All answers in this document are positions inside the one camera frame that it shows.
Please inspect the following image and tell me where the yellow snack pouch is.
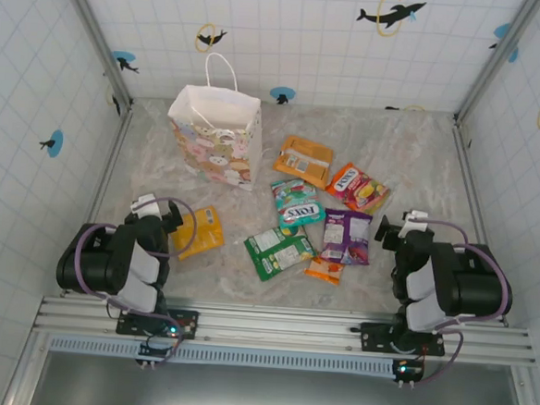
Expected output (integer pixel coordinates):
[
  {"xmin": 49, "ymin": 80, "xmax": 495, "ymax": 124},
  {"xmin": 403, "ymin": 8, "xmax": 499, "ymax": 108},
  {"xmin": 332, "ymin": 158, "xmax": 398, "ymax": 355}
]
[{"xmin": 167, "ymin": 203, "xmax": 228, "ymax": 264}]

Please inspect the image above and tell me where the purple snack bag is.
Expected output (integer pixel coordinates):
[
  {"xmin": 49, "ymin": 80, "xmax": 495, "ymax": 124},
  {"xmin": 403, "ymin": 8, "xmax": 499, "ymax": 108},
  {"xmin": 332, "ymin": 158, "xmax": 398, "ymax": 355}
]
[{"xmin": 320, "ymin": 207, "xmax": 374, "ymax": 267}]

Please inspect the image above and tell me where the red Fox's candy bag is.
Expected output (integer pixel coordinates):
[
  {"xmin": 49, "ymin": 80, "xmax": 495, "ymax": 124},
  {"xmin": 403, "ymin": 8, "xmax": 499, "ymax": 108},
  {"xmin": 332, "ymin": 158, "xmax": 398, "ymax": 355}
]
[{"xmin": 323, "ymin": 160, "xmax": 393, "ymax": 216}]

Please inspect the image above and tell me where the cartoon animal paper bag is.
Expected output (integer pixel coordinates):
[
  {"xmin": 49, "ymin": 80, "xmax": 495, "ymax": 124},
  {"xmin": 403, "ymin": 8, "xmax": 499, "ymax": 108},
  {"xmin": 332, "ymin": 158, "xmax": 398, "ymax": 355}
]
[{"xmin": 162, "ymin": 49, "xmax": 270, "ymax": 192}]

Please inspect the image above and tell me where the teal Fox's candy bag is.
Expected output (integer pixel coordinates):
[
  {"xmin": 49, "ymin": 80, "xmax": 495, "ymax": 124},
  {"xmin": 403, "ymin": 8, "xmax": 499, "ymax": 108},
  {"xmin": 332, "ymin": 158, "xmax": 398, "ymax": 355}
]
[{"xmin": 267, "ymin": 177, "xmax": 329, "ymax": 230}]

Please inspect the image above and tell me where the orange snack pouch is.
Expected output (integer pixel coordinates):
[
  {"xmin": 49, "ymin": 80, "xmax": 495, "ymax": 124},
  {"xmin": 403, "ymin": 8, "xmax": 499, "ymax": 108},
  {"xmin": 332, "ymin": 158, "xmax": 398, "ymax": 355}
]
[{"xmin": 271, "ymin": 133, "xmax": 335, "ymax": 192}]

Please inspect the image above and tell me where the green snack bag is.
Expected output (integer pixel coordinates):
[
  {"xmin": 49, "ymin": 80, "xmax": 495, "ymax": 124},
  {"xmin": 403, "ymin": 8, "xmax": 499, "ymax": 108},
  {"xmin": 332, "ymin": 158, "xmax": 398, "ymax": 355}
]
[{"xmin": 240, "ymin": 222, "xmax": 319, "ymax": 286}]

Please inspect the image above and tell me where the small orange snack packet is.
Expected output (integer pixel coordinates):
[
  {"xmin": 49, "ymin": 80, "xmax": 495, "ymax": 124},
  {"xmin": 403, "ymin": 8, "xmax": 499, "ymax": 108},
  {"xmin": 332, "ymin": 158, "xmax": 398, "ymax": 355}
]
[{"xmin": 302, "ymin": 255, "xmax": 345, "ymax": 288}]

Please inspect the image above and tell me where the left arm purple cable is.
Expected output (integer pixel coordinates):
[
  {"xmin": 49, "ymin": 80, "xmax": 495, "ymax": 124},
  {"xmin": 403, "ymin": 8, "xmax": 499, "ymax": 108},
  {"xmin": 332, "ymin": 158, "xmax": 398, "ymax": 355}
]
[{"xmin": 69, "ymin": 190, "xmax": 201, "ymax": 321}]

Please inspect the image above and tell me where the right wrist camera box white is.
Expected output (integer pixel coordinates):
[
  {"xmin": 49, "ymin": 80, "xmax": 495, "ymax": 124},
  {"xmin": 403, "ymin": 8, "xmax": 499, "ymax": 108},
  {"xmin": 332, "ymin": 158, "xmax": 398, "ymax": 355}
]
[{"xmin": 399, "ymin": 209, "xmax": 437, "ymax": 233}]

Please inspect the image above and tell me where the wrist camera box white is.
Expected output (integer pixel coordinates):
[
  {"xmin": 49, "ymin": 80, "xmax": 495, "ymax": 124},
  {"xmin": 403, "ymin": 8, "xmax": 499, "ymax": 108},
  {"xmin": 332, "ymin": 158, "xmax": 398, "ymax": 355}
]
[
  {"xmin": 399, "ymin": 209, "xmax": 437, "ymax": 233},
  {"xmin": 129, "ymin": 192, "xmax": 164, "ymax": 217}
]

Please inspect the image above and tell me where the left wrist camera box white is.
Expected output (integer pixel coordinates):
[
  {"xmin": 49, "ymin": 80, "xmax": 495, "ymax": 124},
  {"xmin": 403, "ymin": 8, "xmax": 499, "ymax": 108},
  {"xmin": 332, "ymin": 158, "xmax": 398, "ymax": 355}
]
[{"xmin": 129, "ymin": 192, "xmax": 164, "ymax": 217}]

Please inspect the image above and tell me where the aluminium side rail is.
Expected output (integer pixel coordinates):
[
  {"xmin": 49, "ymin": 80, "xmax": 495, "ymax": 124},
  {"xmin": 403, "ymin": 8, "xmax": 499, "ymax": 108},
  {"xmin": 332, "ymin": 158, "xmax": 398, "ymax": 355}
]
[
  {"xmin": 438, "ymin": 122, "xmax": 522, "ymax": 327},
  {"xmin": 85, "ymin": 106, "xmax": 135, "ymax": 230}
]

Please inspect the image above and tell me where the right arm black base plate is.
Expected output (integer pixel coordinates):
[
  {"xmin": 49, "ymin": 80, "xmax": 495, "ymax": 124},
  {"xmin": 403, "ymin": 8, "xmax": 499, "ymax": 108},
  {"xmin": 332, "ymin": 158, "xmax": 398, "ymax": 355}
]
[{"xmin": 358, "ymin": 320, "xmax": 447, "ymax": 359}]

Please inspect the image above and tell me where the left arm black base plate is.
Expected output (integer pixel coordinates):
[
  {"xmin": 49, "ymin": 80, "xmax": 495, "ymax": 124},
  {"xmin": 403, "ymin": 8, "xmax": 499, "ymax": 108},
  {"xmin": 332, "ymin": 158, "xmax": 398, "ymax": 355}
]
[{"xmin": 116, "ymin": 305, "xmax": 201, "ymax": 342}]

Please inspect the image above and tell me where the aluminium mounting rail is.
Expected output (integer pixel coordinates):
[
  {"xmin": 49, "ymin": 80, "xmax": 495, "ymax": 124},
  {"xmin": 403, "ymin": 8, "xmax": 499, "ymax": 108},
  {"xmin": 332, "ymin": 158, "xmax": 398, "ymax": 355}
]
[{"xmin": 32, "ymin": 289, "xmax": 539, "ymax": 370}]

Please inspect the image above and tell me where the white slotted cable duct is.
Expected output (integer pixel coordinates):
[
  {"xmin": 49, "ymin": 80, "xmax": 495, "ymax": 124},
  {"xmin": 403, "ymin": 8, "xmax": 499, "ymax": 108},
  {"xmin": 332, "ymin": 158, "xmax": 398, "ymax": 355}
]
[{"xmin": 48, "ymin": 335, "xmax": 401, "ymax": 378}]

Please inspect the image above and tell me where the small dolphin ring sticker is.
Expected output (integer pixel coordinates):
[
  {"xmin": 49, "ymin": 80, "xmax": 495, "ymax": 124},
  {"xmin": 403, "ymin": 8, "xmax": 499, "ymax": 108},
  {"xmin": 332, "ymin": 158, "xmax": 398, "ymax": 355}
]
[{"xmin": 194, "ymin": 21, "xmax": 228, "ymax": 55}]

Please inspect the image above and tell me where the aluminium corner post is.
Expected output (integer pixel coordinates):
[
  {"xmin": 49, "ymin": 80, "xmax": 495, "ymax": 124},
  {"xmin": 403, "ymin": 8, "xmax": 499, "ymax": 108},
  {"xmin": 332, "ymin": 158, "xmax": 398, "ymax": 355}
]
[
  {"xmin": 452, "ymin": 0, "xmax": 540, "ymax": 130},
  {"xmin": 44, "ymin": 0, "xmax": 142, "ymax": 111}
]

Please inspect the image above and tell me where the large dolphin ring sticker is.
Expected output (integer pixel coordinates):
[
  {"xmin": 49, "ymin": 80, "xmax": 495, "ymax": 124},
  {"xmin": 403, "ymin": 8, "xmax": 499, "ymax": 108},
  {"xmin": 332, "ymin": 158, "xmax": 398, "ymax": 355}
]
[{"xmin": 354, "ymin": 0, "xmax": 428, "ymax": 41}]

